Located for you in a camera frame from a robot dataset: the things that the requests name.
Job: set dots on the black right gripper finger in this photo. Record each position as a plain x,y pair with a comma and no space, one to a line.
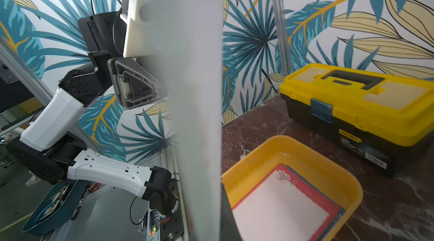
228,228

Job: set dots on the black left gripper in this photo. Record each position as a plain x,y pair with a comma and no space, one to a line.
137,81

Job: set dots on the green floral stationery paper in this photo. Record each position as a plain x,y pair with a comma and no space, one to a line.
187,35

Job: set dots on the yellow plastic tray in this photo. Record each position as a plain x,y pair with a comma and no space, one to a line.
332,179

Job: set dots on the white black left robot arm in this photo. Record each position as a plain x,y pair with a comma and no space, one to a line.
75,136

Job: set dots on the stack of stationery papers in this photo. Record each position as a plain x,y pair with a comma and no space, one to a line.
334,210

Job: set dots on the yellow black toolbox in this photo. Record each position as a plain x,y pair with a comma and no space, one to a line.
385,120

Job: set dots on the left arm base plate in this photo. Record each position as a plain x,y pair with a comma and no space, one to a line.
156,227

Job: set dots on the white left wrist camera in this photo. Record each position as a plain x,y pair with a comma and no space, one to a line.
136,15

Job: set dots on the aluminium left corner post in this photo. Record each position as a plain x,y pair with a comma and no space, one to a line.
281,29

